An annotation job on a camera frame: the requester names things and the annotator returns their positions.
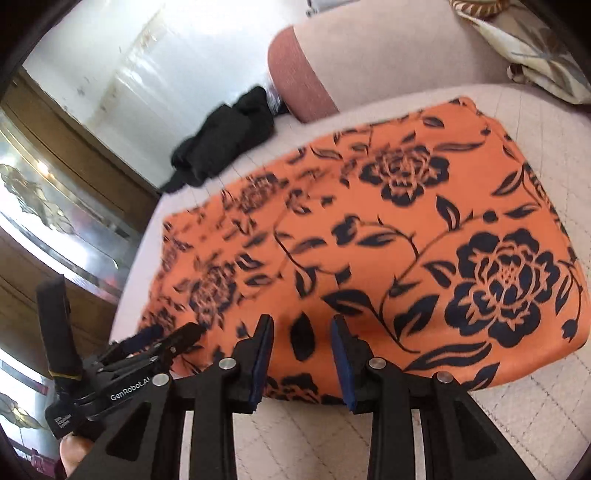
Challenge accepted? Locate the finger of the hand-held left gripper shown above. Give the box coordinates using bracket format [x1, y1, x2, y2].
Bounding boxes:
[115, 322, 207, 370]
[107, 324, 163, 358]

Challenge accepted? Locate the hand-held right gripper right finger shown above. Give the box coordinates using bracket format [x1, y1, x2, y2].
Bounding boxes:
[330, 314, 536, 480]

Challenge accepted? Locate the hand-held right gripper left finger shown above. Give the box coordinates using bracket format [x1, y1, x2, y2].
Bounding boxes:
[92, 314, 275, 480]

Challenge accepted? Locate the orange floral shirt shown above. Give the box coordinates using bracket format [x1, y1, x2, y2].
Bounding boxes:
[139, 96, 591, 403]

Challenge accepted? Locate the black clothes pile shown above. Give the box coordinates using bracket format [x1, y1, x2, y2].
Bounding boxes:
[159, 85, 278, 195]

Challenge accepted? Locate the person's left hand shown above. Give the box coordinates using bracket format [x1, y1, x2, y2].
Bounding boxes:
[59, 435, 99, 478]

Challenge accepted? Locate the wooden door with leaded glass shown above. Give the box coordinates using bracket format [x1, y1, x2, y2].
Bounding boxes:
[0, 65, 162, 480]

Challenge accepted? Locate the pink quilted sofa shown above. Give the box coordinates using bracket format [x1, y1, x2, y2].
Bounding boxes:
[108, 0, 591, 480]

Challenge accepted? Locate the cream floral blanket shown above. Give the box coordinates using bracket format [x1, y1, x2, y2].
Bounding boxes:
[450, 0, 591, 104]

